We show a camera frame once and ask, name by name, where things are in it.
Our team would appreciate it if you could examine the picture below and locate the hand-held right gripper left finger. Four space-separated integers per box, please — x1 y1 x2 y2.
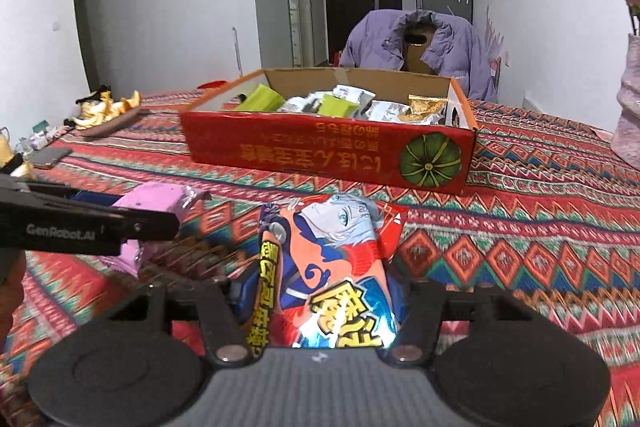
112 279 261 366

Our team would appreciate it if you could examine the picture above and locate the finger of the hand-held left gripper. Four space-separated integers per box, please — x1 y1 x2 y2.
122 210 181 242
0 174 121 209

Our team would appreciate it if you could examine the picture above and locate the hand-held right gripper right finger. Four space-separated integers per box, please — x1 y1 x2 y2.
387 280 536 366

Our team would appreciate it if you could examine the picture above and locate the pink snack packet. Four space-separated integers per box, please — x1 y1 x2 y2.
102 184 211 276

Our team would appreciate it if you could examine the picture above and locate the orange printed snack bag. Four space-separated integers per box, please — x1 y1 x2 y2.
244 192 409 351

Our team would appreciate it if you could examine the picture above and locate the red cardboard box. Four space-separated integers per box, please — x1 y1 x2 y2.
179 67 479 196

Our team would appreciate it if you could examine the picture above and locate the white printed snack packet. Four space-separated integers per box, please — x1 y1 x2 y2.
332 84 376 108
277 94 321 114
359 99 411 123

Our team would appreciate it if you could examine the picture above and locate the white golden snack packet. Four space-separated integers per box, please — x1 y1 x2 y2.
407 94 448 124

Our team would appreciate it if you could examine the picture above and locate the black smartphone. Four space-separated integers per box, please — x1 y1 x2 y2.
29 146 75 170

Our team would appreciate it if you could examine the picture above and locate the oval plate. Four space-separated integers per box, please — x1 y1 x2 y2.
74 109 151 138

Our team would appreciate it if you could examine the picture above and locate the cluster of small bottles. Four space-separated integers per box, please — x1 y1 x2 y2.
17 119 66 153

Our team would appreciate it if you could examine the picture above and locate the plate of fruit peels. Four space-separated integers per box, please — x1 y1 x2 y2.
74 90 143 128

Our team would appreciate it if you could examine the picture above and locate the patterned red tablecloth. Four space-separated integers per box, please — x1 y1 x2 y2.
0 86 640 427

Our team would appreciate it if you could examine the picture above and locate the thin metal stick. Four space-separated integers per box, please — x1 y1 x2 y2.
231 25 245 78

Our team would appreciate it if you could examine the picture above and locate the brown chair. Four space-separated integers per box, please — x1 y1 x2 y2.
402 24 434 76

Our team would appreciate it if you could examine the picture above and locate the purple jacket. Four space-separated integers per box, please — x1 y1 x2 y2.
339 9 499 103

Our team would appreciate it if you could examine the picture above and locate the pink textured vase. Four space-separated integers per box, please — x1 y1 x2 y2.
610 31 640 170

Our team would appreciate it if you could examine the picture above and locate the black entrance door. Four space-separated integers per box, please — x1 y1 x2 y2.
322 0 404 68

